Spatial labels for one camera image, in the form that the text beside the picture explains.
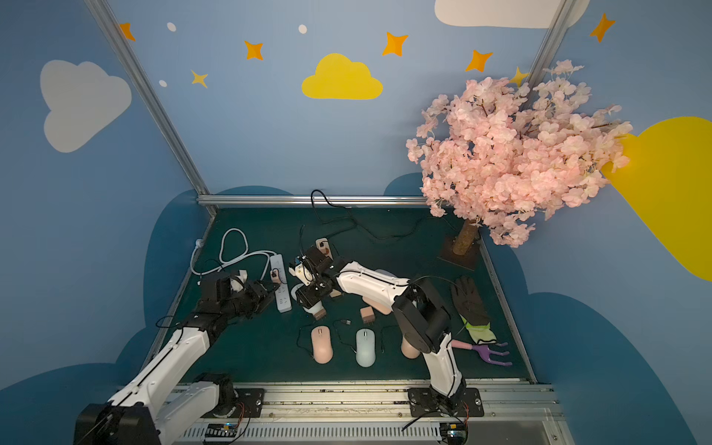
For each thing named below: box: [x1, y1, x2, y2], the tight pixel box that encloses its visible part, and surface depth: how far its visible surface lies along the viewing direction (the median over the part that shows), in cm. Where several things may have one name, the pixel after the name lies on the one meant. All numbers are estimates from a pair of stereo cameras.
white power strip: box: [269, 254, 293, 314], surface depth 94 cm
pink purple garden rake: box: [450, 339, 513, 367], surface depth 85 cm
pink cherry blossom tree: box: [406, 59, 634, 256], surface depth 66 cm
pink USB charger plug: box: [359, 305, 376, 325], surface depth 92 cm
